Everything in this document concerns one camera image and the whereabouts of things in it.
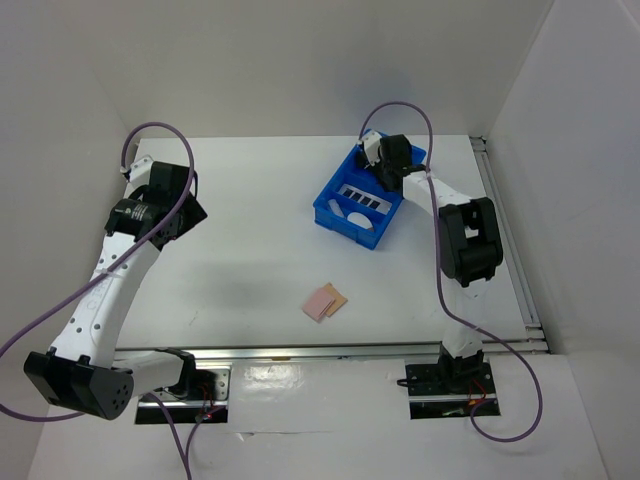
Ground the bobby pin card pack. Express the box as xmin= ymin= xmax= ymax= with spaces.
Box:
xmin=338 ymin=184 xmax=392 ymax=215

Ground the white tube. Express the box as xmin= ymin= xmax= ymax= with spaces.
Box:
xmin=328 ymin=199 xmax=347 ymax=219

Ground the pink blotting paper pad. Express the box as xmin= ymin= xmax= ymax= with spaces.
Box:
xmin=302 ymin=288 xmax=336 ymax=323

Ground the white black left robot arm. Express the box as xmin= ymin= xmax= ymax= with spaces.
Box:
xmin=24 ymin=157 xmax=206 ymax=420

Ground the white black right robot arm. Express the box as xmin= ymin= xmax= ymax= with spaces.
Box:
xmin=357 ymin=130 xmax=504 ymax=392

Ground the blue plastic organizer bin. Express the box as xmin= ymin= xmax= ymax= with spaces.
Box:
xmin=313 ymin=129 xmax=427 ymax=250

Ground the tan blotting paper pad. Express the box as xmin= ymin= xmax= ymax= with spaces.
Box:
xmin=322 ymin=283 xmax=347 ymax=317

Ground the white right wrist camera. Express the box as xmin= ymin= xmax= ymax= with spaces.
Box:
xmin=356 ymin=130 xmax=382 ymax=169

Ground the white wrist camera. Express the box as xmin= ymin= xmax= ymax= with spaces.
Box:
xmin=120 ymin=155 xmax=154 ymax=186
xmin=356 ymin=130 xmax=382 ymax=169

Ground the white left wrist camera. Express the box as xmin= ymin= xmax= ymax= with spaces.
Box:
xmin=120 ymin=155 xmax=154 ymax=186

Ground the aluminium side rail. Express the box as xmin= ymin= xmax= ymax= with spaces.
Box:
xmin=469 ymin=136 xmax=550 ymax=353

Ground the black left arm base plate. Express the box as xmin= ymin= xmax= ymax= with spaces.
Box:
xmin=134 ymin=361 xmax=232 ymax=425

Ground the aluminium table edge rail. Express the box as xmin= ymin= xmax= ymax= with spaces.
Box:
xmin=114 ymin=339 xmax=550 ymax=364

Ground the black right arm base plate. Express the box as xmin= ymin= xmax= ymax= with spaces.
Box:
xmin=396 ymin=362 xmax=501 ymax=420

